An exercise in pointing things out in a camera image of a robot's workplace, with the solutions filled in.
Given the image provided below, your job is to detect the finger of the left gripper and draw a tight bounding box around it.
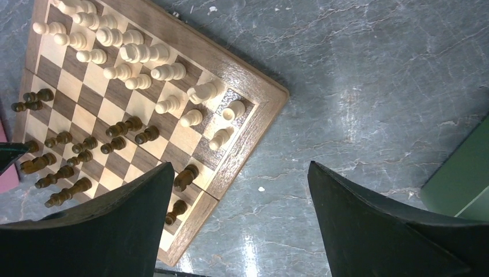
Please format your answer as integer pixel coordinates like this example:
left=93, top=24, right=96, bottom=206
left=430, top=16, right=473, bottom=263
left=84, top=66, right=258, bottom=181
left=0, top=142, right=29, bottom=175

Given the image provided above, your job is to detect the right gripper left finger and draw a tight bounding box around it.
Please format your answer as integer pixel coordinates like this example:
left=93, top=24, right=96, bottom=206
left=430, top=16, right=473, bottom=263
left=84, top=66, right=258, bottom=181
left=1, top=163, right=175, bottom=276

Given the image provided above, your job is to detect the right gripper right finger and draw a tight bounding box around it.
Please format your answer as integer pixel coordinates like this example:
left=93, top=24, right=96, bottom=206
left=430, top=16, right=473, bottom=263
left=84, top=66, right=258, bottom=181
left=307, top=161, right=488, bottom=276

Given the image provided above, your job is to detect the dark chess pawn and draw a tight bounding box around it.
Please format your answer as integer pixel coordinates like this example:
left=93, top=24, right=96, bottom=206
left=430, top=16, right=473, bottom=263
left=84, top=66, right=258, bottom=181
left=165, top=200, right=187, bottom=226

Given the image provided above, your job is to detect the dark chess rook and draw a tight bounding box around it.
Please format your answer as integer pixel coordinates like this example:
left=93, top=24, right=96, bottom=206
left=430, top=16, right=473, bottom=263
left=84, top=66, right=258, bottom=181
left=174, top=164, right=199, bottom=192

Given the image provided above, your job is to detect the wooden chess board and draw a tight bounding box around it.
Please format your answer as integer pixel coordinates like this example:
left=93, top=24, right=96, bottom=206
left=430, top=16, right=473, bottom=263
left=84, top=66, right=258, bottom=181
left=13, top=1, right=289, bottom=266

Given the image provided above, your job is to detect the pink plastic bin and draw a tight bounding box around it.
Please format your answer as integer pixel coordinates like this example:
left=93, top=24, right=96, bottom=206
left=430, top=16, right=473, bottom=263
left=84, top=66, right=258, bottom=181
left=1, top=122, right=20, bottom=194

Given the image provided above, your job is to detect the green plastic bin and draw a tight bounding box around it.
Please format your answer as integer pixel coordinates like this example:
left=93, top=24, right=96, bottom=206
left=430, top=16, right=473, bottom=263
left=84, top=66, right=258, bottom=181
left=420, top=118, right=488, bottom=222

